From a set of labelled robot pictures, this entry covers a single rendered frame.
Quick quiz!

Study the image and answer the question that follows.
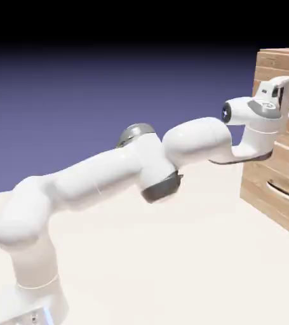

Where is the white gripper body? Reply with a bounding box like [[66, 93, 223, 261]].
[[278, 85, 289, 135]]

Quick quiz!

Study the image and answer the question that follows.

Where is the light wood cabinet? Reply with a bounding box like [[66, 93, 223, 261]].
[[239, 47, 289, 245]]

